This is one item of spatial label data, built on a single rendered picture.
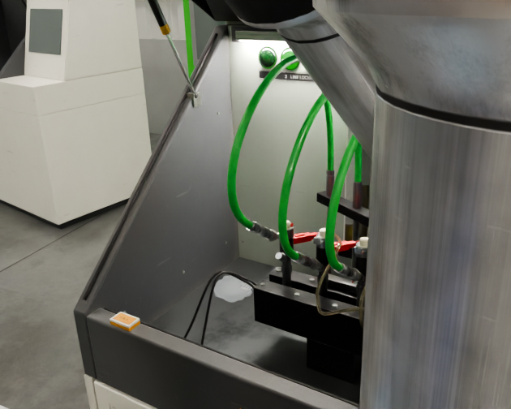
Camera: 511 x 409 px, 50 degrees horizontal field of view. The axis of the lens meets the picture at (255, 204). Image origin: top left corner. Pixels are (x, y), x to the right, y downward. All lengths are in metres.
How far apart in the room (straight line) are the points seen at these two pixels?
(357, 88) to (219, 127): 1.12
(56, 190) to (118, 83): 0.85
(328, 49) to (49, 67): 3.72
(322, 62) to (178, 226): 1.07
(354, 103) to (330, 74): 0.02
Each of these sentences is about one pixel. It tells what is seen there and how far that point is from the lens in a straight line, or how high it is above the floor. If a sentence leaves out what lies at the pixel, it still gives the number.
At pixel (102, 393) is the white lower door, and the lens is 1.26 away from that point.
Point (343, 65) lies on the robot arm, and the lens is 0.25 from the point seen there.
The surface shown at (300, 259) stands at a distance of 0.95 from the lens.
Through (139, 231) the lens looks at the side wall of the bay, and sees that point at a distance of 1.20.
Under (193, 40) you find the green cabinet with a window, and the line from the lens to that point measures 4.10.
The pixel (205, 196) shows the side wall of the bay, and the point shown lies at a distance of 1.37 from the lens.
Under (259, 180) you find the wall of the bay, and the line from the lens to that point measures 1.42.
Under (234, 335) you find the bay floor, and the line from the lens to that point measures 1.24.
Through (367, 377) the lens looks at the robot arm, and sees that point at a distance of 0.16.
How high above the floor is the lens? 1.56
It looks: 22 degrees down
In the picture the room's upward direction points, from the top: 2 degrees counter-clockwise
